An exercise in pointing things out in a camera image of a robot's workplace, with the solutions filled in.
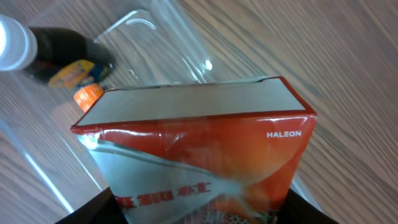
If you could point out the clear plastic container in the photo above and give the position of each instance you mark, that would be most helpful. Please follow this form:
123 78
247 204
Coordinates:
46 172

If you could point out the orange tube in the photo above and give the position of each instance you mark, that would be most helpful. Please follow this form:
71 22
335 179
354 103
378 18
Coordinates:
86 96

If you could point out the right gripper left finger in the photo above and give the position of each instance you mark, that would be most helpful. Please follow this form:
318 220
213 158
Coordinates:
102 209

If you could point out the red Haleon box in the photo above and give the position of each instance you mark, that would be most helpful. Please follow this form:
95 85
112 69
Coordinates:
205 153

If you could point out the dark bottle white cap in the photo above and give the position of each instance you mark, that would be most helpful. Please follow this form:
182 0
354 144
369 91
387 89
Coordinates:
54 56

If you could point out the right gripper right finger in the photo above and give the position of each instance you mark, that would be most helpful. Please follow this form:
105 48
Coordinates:
296 210

